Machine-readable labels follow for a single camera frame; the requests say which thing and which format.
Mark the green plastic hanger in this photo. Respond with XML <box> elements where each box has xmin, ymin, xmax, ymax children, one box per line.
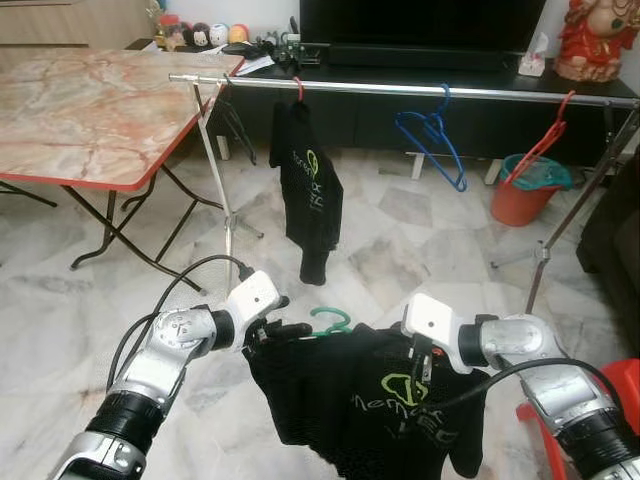
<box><xmin>310</xmin><ymin>307</ymin><xmax>353</xmax><ymax>336</ymax></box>

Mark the black shirt with green logo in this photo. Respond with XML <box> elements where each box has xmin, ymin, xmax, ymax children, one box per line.
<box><xmin>243</xmin><ymin>322</ymin><xmax>491</xmax><ymax>480</ymax></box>
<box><xmin>269</xmin><ymin>100</ymin><xmax>344</xmax><ymax>286</ymax></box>

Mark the blue plastic hanger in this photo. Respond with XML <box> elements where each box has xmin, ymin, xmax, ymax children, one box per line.
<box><xmin>394</xmin><ymin>84</ymin><xmax>468</xmax><ymax>193</ymax></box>

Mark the orange plastic bucket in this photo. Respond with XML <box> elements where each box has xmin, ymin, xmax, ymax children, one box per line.
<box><xmin>490</xmin><ymin>153</ymin><xmax>573</xmax><ymax>227</ymax></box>

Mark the red plastic stool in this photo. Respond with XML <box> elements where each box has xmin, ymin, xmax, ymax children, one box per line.
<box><xmin>515</xmin><ymin>358</ymin><xmax>640</xmax><ymax>480</ymax></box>

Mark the black tv console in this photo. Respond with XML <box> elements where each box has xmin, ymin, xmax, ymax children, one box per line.
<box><xmin>130</xmin><ymin>38</ymin><xmax>640</xmax><ymax>166</ymax></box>

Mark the dark grey sofa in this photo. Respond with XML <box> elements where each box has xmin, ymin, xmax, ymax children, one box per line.
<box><xmin>577</xmin><ymin>165</ymin><xmax>640</xmax><ymax>331</ymax></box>

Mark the teal plastic bag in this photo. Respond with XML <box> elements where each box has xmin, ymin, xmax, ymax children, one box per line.
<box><xmin>500</xmin><ymin>153</ymin><xmax>573</xmax><ymax>191</ymax></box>

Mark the silver metal clothes rack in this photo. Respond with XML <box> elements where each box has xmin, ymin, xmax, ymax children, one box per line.
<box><xmin>168</xmin><ymin>73</ymin><xmax>640</xmax><ymax>315</ymax></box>

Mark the black electronic gadget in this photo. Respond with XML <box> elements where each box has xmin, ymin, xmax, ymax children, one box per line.
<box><xmin>270</xmin><ymin>32</ymin><xmax>306</xmax><ymax>63</ymax></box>

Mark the marble pattern folding table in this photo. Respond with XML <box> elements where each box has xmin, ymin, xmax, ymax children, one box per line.
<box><xmin>0</xmin><ymin>48</ymin><xmax>245</xmax><ymax>293</ymax></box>

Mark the red lid figurine jar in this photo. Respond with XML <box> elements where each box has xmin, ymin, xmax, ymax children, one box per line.
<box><xmin>160</xmin><ymin>13</ymin><xmax>184</xmax><ymax>49</ymax></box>

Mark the black television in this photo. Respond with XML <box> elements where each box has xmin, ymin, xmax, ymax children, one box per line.
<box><xmin>300</xmin><ymin>0</ymin><xmax>546</xmax><ymax>49</ymax></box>

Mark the white tissue box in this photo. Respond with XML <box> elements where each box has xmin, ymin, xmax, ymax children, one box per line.
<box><xmin>517</xmin><ymin>32</ymin><xmax>549</xmax><ymax>78</ymax></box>

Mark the light wooden cabinet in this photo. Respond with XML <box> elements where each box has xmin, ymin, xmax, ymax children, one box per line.
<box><xmin>0</xmin><ymin>0</ymin><xmax>156</xmax><ymax>49</ymax></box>

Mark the red seated figurine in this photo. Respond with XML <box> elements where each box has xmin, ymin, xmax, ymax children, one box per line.
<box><xmin>555</xmin><ymin>0</ymin><xmax>640</xmax><ymax>83</ymax></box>

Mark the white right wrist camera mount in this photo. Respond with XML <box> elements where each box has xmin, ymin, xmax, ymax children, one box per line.
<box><xmin>402</xmin><ymin>293</ymin><xmax>476</xmax><ymax>373</ymax></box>

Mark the black wire hanger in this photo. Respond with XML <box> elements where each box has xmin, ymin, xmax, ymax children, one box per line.
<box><xmin>213</xmin><ymin>90</ymin><xmax>258</xmax><ymax>166</ymax></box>

